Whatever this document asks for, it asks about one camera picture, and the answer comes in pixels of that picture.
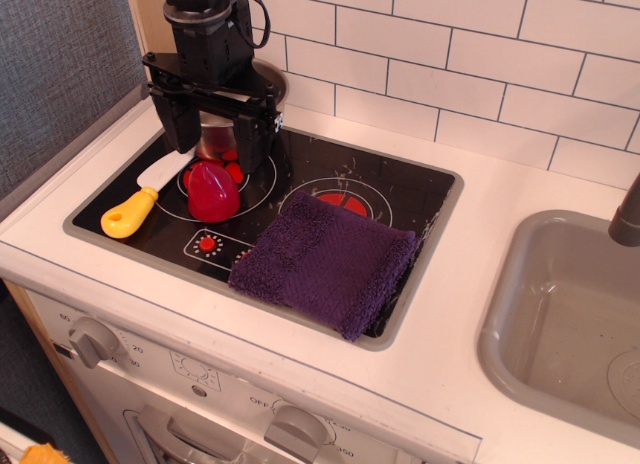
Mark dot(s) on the grey left oven knob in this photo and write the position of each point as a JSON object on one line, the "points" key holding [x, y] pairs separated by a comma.
{"points": [[93, 341]]}

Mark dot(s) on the grey right oven knob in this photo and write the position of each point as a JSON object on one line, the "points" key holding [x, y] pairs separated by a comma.
{"points": [[296, 432]]}

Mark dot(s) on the grey plastic sink basin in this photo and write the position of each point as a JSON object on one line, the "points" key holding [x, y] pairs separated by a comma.
{"points": [[561, 334]]}

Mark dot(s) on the black toy stovetop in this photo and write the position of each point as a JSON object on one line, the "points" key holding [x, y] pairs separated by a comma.
{"points": [[399, 193]]}

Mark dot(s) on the red plastic strawberry toy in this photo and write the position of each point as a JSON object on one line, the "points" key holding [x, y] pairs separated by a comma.
{"points": [[213, 195]]}

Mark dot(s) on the orange fuzzy object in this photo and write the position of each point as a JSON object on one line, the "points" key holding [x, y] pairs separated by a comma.
{"points": [[43, 454]]}

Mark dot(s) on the purple folded towel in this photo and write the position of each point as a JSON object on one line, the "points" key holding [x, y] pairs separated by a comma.
{"points": [[330, 264]]}

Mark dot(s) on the stainless steel pot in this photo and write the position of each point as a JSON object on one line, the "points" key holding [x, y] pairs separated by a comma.
{"points": [[217, 140]]}

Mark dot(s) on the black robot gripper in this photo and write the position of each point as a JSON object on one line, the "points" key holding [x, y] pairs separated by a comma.
{"points": [[212, 70]]}

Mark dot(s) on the grey oven knob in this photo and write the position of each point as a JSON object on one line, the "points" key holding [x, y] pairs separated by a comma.
{"points": [[93, 341], [296, 432]]}

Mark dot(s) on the toy knife yellow handle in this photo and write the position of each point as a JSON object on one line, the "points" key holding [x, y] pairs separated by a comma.
{"points": [[125, 219]]}

